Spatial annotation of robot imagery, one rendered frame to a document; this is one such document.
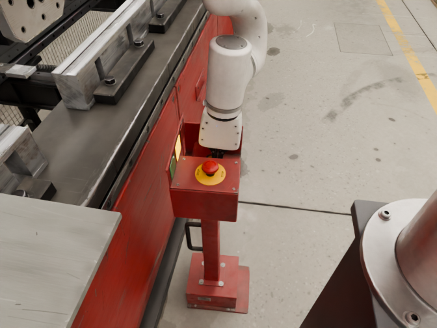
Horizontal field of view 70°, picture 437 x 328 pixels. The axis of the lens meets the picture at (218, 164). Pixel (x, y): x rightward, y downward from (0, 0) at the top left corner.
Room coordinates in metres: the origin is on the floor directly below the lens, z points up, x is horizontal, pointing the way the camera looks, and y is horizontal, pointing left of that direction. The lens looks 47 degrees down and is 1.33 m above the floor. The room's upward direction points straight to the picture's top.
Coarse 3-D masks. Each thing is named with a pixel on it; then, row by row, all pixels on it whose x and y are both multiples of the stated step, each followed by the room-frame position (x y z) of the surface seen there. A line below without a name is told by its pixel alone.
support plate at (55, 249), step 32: (0, 224) 0.21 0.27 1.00; (32, 224) 0.21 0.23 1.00; (64, 224) 0.21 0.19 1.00; (96, 224) 0.21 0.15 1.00; (0, 256) 0.17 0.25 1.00; (32, 256) 0.17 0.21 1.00; (64, 256) 0.17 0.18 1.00; (96, 256) 0.17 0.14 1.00; (0, 288) 0.13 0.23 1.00; (32, 288) 0.13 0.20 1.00; (64, 288) 0.13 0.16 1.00; (0, 320) 0.10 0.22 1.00; (32, 320) 0.10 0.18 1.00; (64, 320) 0.10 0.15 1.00
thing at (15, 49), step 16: (64, 0) 1.05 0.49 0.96; (80, 0) 1.14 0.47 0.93; (96, 0) 1.24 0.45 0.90; (64, 16) 1.03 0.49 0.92; (80, 16) 1.11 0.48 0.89; (48, 32) 0.94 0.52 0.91; (0, 48) 0.74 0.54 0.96; (16, 48) 0.79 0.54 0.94; (32, 48) 0.85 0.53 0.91; (0, 80) 0.70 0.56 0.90
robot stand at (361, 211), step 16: (352, 208) 0.24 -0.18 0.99; (368, 208) 0.23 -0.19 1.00; (352, 256) 0.19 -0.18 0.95; (336, 272) 0.21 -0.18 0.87; (352, 272) 0.18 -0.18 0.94; (336, 288) 0.18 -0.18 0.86; (352, 288) 0.16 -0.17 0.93; (368, 288) 0.13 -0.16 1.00; (320, 304) 0.20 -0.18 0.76; (336, 304) 0.16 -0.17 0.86; (352, 304) 0.14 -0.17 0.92; (368, 304) 0.12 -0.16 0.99; (304, 320) 0.21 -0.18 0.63; (320, 320) 0.17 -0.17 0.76; (336, 320) 0.14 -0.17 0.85; (352, 320) 0.12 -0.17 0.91; (368, 320) 0.11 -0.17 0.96; (384, 320) 0.10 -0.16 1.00
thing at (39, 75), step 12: (36, 60) 0.84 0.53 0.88; (36, 72) 0.81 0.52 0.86; (48, 72) 0.83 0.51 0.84; (12, 84) 0.80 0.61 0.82; (24, 84) 0.79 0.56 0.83; (36, 84) 0.78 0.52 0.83; (48, 84) 0.77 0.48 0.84; (0, 96) 0.82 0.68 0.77; (12, 96) 0.81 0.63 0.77; (24, 96) 0.80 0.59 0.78; (36, 96) 0.79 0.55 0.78; (48, 96) 0.79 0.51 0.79; (60, 96) 0.78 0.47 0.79; (36, 108) 0.79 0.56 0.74; (48, 108) 0.78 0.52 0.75
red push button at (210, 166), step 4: (208, 160) 0.50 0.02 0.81; (212, 160) 0.50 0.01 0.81; (204, 164) 0.49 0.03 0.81; (208, 164) 0.49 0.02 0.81; (212, 164) 0.49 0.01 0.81; (216, 164) 0.49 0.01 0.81; (204, 168) 0.48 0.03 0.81; (208, 168) 0.48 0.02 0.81; (212, 168) 0.48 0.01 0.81; (216, 168) 0.48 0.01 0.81; (208, 172) 0.47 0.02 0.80; (212, 172) 0.47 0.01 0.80
